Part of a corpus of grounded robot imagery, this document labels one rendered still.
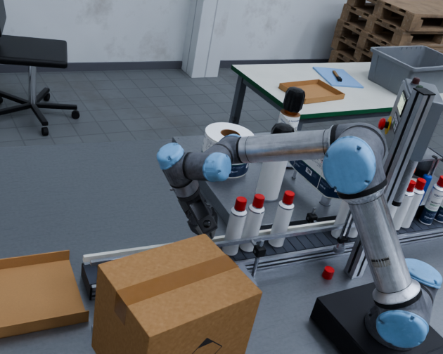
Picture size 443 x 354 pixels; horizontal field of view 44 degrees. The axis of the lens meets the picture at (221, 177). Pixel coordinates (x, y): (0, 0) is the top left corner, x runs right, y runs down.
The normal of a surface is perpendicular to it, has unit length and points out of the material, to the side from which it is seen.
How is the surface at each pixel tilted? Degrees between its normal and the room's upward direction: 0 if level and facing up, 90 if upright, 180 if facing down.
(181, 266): 0
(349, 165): 83
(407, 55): 85
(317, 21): 90
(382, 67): 95
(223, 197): 0
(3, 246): 0
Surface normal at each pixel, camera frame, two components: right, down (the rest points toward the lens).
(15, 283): 0.18, -0.84
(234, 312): 0.58, 0.50
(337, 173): -0.48, 0.25
